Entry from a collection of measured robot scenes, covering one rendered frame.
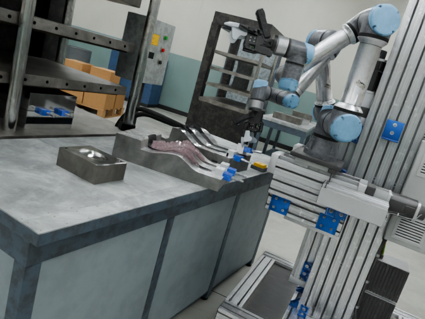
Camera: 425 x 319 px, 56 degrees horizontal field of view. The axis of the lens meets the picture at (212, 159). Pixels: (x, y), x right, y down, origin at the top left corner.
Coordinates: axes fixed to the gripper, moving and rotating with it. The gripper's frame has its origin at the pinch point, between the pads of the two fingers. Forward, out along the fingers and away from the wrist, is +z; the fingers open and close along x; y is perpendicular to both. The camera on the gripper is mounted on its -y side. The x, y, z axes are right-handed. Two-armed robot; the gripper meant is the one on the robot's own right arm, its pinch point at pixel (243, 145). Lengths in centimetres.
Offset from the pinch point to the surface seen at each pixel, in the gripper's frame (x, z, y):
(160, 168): -52, 18, -14
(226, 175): -38.7, 14.8, 11.7
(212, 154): -17.6, 8.0, -7.9
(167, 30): 15, -63, -76
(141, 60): -14, -36, -68
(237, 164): -6.1, 10.6, 1.5
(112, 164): -84, 17, -12
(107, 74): 297, -73, -391
